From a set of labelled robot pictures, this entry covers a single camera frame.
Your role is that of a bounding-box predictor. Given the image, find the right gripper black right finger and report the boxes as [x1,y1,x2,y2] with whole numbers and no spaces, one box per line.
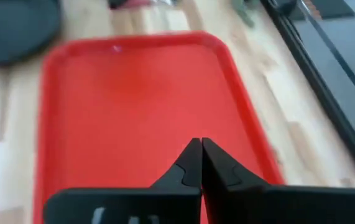
[201,138,355,224]

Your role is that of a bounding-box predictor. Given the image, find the black hazard-striped floor mat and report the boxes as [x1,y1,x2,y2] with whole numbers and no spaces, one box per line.
[300,0,355,20]

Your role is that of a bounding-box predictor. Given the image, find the dark red translucent cup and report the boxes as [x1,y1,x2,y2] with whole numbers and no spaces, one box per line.
[108,0,152,10]

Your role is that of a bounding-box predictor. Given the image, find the black aluminium table frame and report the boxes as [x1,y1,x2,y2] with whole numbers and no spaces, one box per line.
[259,0,355,188]

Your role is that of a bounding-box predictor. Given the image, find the dark grey round plate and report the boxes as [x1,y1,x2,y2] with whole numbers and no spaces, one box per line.
[0,0,63,68]

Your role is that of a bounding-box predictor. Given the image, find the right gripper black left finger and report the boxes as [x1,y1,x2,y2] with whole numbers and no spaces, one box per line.
[42,138,203,224]

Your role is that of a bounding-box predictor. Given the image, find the red plastic tray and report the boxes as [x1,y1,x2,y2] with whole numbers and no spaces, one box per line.
[33,29,287,224]

